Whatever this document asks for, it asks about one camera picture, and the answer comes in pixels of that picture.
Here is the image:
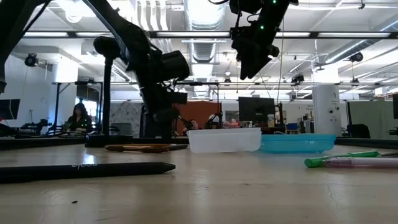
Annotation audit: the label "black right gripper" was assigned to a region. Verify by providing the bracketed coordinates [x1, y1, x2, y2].
[230, 26, 280, 81]

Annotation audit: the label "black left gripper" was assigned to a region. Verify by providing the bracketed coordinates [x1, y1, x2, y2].
[142, 82, 189, 139]

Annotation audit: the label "red-handled scissors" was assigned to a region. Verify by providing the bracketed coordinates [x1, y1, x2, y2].
[104, 144, 190, 154]

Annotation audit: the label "black pencil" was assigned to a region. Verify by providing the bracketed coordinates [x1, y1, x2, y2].
[0, 161, 177, 184]

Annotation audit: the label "blue plastic box lid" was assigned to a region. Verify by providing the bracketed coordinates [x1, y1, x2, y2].
[259, 133, 337, 154]

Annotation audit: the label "clear plastic supply box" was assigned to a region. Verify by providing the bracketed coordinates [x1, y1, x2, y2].
[187, 127, 262, 154]

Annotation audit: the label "black computer monitor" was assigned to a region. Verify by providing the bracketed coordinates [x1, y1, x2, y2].
[238, 96, 276, 124]

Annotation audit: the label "long ceiling light bar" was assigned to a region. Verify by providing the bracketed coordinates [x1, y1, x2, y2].
[23, 30, 398, 39]

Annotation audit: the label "black desk lamp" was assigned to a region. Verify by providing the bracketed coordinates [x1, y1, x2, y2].
[84, 35, 134, 149]

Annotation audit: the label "blue chair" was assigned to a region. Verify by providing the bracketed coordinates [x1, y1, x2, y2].
[285, 123, 300, 135]

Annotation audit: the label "white round pillar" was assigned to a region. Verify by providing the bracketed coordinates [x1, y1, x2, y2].
[312, 67, 343, 137]

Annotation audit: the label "person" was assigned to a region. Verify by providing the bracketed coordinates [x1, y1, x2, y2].
[66, 102, 95, 134]

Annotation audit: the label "green pen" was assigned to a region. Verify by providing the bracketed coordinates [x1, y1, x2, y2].
[303, 150, 381, 169]

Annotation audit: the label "black office chair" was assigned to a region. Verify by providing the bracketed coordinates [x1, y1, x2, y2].
[346, 123, 371, 139]

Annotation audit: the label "purple pen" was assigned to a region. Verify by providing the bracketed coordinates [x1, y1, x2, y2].
[325, 157, 398, 169]

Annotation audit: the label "orange partition wall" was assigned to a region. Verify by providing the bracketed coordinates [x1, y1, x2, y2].
[173, 100, 223, 135]

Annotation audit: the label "silver ceiling air duct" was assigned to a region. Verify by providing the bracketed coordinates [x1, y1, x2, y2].
[183, 0, 228, 100]

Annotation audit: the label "black ceiling camera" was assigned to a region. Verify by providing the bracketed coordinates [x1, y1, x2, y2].
[24, 52, 40, 68]
[349, 51, 364, 63]

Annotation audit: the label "black background table frame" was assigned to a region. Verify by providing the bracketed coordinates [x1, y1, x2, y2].
[51, 80, 105, 135]

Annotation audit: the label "black aluminium table frame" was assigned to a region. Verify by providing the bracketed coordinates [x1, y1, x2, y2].
[0, 136, 398, 151]

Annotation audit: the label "dark wall screen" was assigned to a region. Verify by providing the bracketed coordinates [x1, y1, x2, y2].
[0, 98, 21, 121]

